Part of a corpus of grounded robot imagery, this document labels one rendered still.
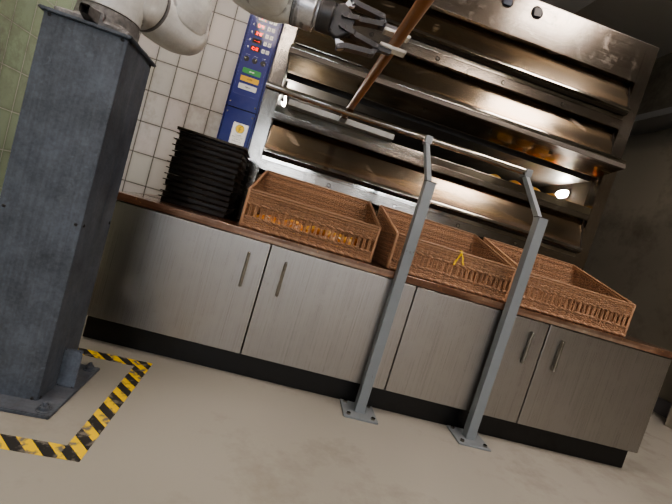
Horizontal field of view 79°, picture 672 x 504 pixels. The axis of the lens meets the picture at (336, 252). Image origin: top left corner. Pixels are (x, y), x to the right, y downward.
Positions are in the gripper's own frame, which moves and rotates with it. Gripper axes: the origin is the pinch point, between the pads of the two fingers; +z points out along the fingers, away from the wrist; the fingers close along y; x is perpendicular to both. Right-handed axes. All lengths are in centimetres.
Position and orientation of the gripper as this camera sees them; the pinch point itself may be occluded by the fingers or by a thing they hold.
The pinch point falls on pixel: (394, 42)
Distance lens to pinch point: 116.4
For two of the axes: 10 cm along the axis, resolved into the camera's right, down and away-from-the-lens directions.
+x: 1.1, 1.1, -9.9
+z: 9.5, 2.8, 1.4
